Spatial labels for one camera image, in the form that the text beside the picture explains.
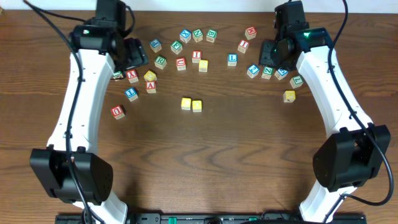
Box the green R block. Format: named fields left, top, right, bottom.
left=154, top=55, right=167, bottom=70

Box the blue L block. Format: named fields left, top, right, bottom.
left=228, top=54, right=238, bottom=67

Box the yellow C block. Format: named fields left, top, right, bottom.
left=181, top=98, right=192, bottom=111

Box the yellow O block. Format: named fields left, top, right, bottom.
left=192, top=100, right=203, bottom=113

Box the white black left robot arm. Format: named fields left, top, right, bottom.
left=30, top=0, right=149, bottom=223

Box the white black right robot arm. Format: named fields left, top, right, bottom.
left=259, top=1, right=391, bottom=223

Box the red X block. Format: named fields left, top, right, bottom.
left=126, top=69, right=139, bottom=83

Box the blue 5 block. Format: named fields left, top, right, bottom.
left=274, top=68, right=289, bottom=80

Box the green Z block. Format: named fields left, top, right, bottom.
left=261, top=66, right=274, bottom=80

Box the blue P block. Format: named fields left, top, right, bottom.
left=149, top=39, right=162, bottom=53

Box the green J block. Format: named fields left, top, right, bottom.
left=111, top=71, right=124, bottom=81

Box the yellow block near A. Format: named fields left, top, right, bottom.
left=144, top=70, right=157, bottom=82

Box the green T block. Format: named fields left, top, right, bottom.
left=290, top=75, right=304, bottom=89

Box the blue 2 block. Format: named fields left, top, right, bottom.
left=246, top=64, right=260, bottom=78

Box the red block far right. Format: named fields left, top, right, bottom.
left=245, top=26, right=257, bottom=40

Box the red A block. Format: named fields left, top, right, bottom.
left=146, top=81, right=157, bottom=93

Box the blue J block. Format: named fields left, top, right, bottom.
left=124, top=88, right=139, bottom=101

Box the red I block right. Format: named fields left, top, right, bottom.
left=238, top=40, right=249, bottom=54

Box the red i block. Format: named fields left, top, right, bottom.
left=238, top=40, right=249, bottom=54
left=192, top=50, right=202, bottom=63

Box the green F block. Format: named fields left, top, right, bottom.
left=170, top=40, right=183, bottom=55

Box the yellow block right lower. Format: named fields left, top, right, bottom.
left=283, top=90, right=296, bottom=103

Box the red U block upper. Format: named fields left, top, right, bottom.
left=175, top=57, right=187, bottom=71

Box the red u block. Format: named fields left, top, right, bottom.
left=111, top=105, right=125, bottom=119
left=175, top=57, right=187, bottom=71

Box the blue X block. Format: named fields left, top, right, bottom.
left=180, top=29, right=192, bottom=44

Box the green N block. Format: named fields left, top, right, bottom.
left=192, top=29, right=203, bottom=42

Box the yellow S block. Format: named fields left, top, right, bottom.
left=198, top=60, right=209, bottom=72

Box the green B block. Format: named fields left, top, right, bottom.
left=206, top=29, right=218, bottom=43

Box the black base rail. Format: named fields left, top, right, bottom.
left=55, top=210, right=367, bottom=224

